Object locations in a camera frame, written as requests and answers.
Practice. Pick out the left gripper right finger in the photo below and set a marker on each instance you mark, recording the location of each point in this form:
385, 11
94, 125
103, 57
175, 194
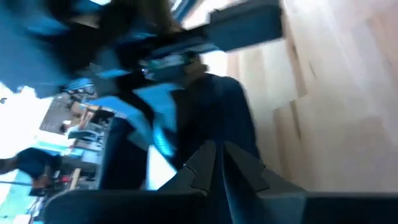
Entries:
295, 208

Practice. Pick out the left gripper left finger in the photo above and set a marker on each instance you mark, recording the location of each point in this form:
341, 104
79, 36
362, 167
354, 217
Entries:
140, 207

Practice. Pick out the person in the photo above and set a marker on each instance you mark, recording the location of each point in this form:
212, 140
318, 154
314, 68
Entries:
34, 161

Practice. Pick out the navy blue backpack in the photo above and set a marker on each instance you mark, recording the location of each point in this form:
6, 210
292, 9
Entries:
211, 109

